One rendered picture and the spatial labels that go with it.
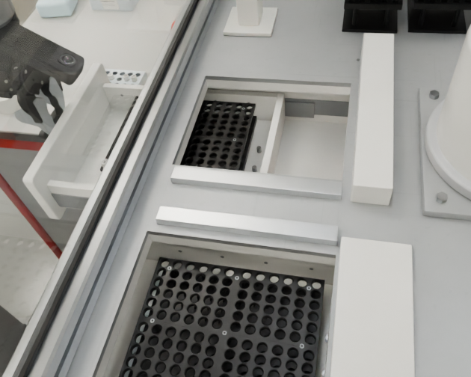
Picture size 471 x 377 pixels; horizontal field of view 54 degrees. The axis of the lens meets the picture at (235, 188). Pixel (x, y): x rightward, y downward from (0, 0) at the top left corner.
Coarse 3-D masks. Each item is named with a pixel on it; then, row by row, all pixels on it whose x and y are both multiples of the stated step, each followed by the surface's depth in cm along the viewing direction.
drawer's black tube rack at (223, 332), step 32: (192, 288) 60; (224, 288) 59; (256, 288) 62; (288, 288) 59; (320, 288) 58; (160, 320) 57; (192, 320) 60; (224, 320) 57; (256, 320) 56; (288, 320) 56; (320, 320) 55; (160, 352) 55; (192, 352) 55; (224, 352) 54; (256, 352) 54; (288, 352) 54
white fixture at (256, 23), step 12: (240, 0) 81; (252, 0) 81; (240, 12) 83; (252, 12) 83; (264, 12) 87; (276, 12) 87; (228, 24) 86; (240, 24) 85; (252, 24) 85; (264, 24) 85; (252, 36) 84; (264, 36) 84
